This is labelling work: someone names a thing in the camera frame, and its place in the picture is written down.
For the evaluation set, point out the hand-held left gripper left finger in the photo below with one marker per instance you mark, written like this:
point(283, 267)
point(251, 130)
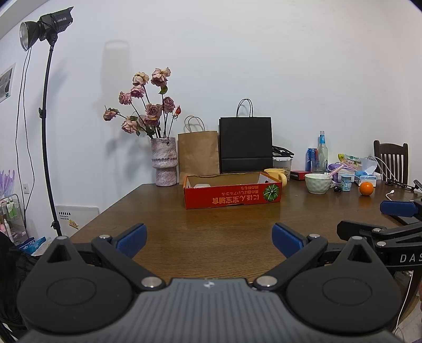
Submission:
point(132, 240)

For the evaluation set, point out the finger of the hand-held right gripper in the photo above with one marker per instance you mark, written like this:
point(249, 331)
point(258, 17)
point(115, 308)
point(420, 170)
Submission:
point(354, 229)
point(397, 208)

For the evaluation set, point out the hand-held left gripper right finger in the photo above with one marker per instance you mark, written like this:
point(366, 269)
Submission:
point(287, 240)

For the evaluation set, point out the red cardboard box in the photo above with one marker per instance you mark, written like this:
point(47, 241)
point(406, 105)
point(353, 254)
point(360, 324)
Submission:
point(230, 198)

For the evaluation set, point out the translucent white plastic box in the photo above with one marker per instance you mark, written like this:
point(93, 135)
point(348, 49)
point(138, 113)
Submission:
point(202, 186)

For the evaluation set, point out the orange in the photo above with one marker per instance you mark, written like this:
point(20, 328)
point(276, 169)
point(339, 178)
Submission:
point(366, 188)

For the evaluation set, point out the blue white tissue box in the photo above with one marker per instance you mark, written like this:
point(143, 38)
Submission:
point(368, 179)

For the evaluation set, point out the small black object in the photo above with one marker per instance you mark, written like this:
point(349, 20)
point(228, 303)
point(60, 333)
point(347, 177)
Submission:
point(336, 189)

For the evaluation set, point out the small blue yogurt cup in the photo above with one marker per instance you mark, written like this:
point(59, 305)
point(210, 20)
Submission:
point(346, 183)

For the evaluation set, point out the clear plastic bag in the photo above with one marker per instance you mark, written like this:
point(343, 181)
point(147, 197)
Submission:
point(369, 166)

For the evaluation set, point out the dark wooden chair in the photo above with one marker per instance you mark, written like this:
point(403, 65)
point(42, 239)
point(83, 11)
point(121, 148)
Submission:
point(390, 155)

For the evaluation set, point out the white ceramic bowl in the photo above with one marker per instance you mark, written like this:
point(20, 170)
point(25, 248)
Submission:
point(318, 184)

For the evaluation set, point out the pink spoon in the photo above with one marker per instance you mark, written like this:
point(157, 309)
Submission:
point(336, 170)

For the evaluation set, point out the small dark red box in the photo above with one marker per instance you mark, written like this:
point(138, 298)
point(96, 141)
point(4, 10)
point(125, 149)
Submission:
point(299, 175)

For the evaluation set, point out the yellow mug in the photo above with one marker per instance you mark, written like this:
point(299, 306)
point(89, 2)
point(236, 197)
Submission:
point(277, 174)

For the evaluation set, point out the purple pouch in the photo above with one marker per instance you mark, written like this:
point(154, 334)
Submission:
point(336, 165)

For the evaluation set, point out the colourful snack bag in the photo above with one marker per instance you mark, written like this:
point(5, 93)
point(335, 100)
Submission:
point(349, 161)

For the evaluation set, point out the clear container black lid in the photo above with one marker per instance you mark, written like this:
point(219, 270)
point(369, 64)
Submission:
point(285, 168)

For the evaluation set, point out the clear glass bottle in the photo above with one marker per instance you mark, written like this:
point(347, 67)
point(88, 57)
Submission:
point(322, 155)

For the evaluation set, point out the blue soda can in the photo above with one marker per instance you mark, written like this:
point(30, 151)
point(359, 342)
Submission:
point(311, 160)

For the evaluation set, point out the pink speckled vase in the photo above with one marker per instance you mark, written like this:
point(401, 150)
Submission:
point(164, 161)

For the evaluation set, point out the blue white packet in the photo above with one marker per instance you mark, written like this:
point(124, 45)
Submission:
point(34, 244)

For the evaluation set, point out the black paper bag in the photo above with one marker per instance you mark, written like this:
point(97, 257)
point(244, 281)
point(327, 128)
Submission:
point(245, 145)

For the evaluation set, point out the brown paper bag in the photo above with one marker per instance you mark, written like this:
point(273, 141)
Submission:
point(197, 155)

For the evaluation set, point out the black mesh fabric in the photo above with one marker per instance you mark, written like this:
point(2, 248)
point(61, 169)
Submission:
point(11, 280)

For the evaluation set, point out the dried pink roses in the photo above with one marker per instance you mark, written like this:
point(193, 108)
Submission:
point(153, 110)

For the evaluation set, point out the black studio light head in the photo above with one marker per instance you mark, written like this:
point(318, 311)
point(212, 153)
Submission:
point(49, 24)

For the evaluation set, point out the white wall outlet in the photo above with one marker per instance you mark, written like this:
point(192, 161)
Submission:
point(27, 188)

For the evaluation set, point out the wall poster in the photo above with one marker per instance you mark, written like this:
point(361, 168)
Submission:
point(6, 84)

